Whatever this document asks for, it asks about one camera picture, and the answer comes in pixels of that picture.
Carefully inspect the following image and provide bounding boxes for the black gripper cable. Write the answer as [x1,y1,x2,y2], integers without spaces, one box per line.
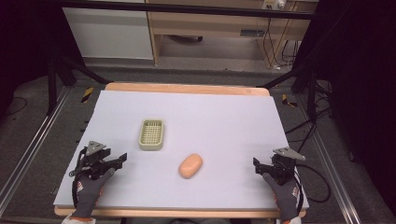
[68,147,89,210]
[293,162,332,217]

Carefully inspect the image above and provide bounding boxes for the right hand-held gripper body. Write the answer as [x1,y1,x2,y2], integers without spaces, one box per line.
[269,147,307,187]

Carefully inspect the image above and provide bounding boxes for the orange bread roll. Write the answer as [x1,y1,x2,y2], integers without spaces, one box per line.
[177,153,204,180]

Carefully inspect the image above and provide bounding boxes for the white table mat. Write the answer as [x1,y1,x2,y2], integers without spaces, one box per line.
[52,90,310,211]

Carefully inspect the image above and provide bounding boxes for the wooden desk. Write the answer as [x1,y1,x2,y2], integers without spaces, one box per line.
[145,0,319,69]

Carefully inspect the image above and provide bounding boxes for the person's right hand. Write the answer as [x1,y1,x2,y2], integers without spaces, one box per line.
[262,172,302,222]

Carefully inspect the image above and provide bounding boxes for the white power strip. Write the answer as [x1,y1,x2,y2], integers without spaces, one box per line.
[262,0,287,10]

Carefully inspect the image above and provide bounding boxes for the yellow black striped marker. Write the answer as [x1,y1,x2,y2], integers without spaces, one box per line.
[281,93,298,109]
[80,86,94,104]

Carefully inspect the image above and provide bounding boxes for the white cabinet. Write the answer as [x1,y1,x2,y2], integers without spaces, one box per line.
[62,7,155,61]

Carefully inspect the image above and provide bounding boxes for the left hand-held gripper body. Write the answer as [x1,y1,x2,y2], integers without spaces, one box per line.
[80,140,112,181]

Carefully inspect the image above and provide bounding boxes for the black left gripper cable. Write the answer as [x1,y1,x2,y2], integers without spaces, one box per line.
[68,147,89,210]

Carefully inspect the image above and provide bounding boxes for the black metal stand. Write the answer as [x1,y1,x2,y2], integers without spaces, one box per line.
[46,54,110,117]
[256,65,319,120]

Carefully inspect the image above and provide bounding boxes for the cables under desk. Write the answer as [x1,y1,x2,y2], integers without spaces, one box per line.
[262,17,301,69]

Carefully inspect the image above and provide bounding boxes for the black floor cables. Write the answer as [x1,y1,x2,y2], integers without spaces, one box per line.
[284,79,333,145]

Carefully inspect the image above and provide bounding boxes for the metal floor rail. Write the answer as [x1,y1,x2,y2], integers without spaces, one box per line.
[0,86,72,217]
[295,92,360,224]

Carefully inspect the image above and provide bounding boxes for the black metal frame bar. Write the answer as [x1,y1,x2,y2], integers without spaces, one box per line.
[57,0,316,21]

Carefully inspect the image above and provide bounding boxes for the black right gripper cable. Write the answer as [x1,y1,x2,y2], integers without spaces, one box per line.
[293,162,332,217]

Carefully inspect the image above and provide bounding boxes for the person's left hand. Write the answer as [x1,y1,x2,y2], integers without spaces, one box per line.
[71,167,117,219]

